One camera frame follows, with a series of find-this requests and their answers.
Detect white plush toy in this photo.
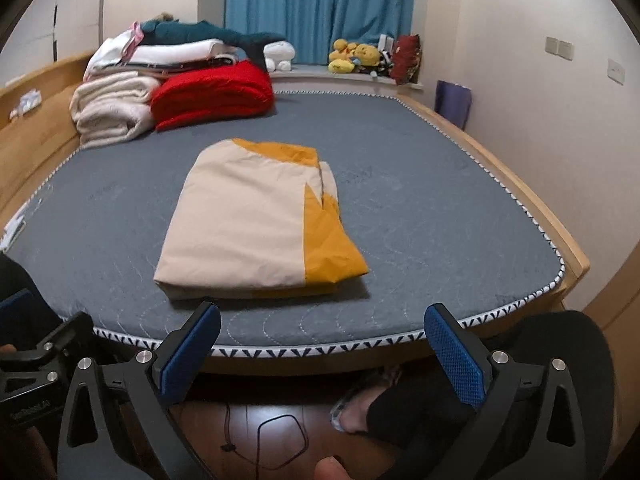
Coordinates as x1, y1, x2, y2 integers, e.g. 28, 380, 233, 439
264, 40, 296, 73

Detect black cable on floor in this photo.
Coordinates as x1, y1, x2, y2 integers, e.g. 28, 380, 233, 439
219, 404, 309, 472

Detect red folded blanket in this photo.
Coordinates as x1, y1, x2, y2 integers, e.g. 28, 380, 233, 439
151, 61, 274, 131

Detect wall switch plates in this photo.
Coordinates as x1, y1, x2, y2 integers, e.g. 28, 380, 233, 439
544, 37, 626, 86

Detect person's foot in slipper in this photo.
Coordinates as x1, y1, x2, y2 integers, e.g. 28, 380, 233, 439
330, 372, 399, 434

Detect white item on headboard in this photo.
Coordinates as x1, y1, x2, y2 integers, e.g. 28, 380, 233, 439
9, 89, 42, 122

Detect blue curtain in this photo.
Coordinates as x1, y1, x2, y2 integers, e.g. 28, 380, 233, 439
224, 0, 413, 65

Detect purple bag by wall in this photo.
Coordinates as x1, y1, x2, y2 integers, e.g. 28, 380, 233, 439
434, 80, 472, 130

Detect grey bed mattress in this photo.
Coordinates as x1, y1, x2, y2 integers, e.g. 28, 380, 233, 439
4, 90, 566, 359

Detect cream folded blanket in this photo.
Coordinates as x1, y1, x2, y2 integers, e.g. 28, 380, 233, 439
70, 72, 160, 150

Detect yellow plush toys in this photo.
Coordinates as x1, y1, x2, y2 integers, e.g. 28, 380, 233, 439
328, 38, 381, 76

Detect beige and orange garment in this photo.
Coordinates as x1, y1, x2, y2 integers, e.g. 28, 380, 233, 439
154, 138, 369, 300

